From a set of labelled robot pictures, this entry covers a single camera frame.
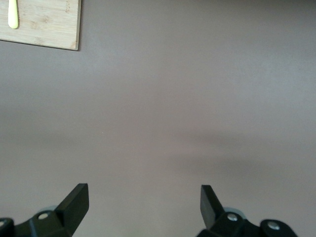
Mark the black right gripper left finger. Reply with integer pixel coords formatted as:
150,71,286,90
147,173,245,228
0,183,90,237

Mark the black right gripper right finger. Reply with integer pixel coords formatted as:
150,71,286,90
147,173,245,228
196,184,298,237

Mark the brown table cloth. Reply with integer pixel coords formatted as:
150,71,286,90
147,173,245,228
0,0,316,237

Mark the bamboo cutting board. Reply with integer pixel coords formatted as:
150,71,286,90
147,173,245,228
0,0,82,51

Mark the yellow utensil handle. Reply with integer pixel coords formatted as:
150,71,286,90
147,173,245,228
8,0,19,30

